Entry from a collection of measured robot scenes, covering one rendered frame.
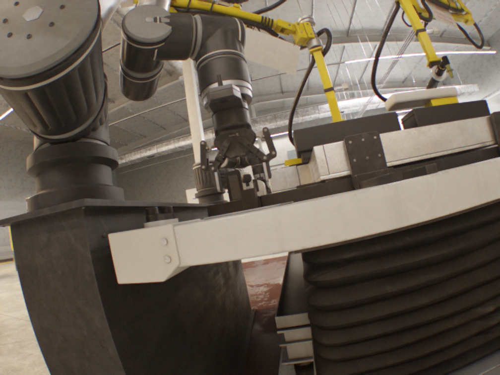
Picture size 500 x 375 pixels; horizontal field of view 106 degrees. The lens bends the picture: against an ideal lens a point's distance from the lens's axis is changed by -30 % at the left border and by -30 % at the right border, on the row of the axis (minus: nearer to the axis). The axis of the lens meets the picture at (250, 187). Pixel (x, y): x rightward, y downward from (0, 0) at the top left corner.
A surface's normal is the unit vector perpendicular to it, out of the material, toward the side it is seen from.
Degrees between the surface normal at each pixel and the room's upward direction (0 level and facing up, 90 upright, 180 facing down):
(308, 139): 90
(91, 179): 90
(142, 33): 96
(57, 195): 90
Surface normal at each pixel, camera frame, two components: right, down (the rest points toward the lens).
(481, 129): -0.17, -0.05
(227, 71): 0.16, -0.11
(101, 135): 0.97, -0.19
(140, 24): 0.42, -0.15
